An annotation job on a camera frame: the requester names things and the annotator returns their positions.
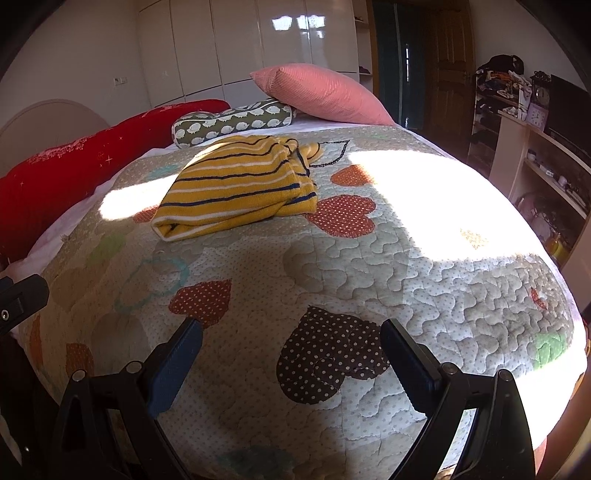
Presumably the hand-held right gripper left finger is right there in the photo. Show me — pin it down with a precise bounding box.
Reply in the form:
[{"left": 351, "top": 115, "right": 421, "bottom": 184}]
[{"left": 48, "top": 318, "right": 204, "bottom": 480}]

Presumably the cream rounded headboard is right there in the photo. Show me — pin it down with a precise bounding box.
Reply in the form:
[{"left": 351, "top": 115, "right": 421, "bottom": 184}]
[{"left": 0, "top": 98, "right": 112, "bottom": 180}]

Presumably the pink ribbed pillow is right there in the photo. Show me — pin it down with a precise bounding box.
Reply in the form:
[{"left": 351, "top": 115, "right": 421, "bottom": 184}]
[{"left": 249, "top": 63, "right": 396, "bottom": 127}]

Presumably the brown wooden door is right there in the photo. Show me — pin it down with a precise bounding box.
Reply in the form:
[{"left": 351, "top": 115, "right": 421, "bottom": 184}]
[{"left": 424, "top": 0, "right": 477, "bottom": 136}]

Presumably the pile of clothes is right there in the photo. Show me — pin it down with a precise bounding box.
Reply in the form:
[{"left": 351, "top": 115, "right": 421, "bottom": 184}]
[{"left": 475, "top": 54, "right": 533, "bottom": 100}]

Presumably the red embroidered pillow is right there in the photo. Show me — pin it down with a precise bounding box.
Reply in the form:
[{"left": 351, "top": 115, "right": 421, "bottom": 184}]
[{"left": 0, "top": 99, "right": 232, "bottom": 265}]

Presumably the quilted heart-patterned bedspread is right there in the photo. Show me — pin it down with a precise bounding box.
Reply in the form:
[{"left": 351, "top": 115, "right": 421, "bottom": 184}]
[{"left": 16, "top": 124, "right": 588, "bottom": 480}]

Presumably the yellow bottle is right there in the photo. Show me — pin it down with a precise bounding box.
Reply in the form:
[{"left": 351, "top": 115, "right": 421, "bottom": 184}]
[{"left": 549, "top": 232, "right": 572, "bottom": 263}]

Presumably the cream open shelf unit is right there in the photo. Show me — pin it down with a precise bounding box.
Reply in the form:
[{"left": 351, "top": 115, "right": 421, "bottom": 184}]
[{"left": 488, "top": 110, "right": 591, "bottom": 280}]

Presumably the glossy white wardrobe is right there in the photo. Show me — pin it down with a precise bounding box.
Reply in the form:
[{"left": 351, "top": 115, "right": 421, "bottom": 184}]
[{"left": 137, "top": 0, "right": 376, "bottom": 109}]

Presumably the black ornate table clock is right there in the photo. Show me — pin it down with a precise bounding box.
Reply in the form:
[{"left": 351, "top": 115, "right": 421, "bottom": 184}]
[{"left": 530, "top": 71, "right": 553, "bottom": 116}]

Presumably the black television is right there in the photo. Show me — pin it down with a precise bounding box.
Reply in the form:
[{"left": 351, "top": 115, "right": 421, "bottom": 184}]
[{"left": 546, "top": 73, "right": 591, "bottom": 145}]

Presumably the dark green curtain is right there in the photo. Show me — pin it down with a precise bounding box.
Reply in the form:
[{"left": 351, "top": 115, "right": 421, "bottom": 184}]
[{"left": 372, "top": 0, "right": 426, "bottom": 131}]

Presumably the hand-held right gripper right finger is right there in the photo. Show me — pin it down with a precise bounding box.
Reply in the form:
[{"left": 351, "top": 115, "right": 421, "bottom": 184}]
[{"left": 379, "top": 318, "right": 537, "bottom": 480}]

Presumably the dark shoe rack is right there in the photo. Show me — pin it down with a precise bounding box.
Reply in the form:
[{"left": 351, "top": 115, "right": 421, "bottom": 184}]
[{"left": 468, "top": 87, "right": 505, "bottom": 174}]

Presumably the green white-patterned bolster pillow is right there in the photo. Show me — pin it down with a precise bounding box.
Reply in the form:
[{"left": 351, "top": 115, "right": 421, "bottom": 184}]
[{"left": 172, "top": 102, "right": 297, "bottom": 148}]

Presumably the yellow striped knit sweater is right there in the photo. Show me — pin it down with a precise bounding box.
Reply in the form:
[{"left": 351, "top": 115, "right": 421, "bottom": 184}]
[{"left": 151, "top": 135, "right": 322, "bottom": 243}]

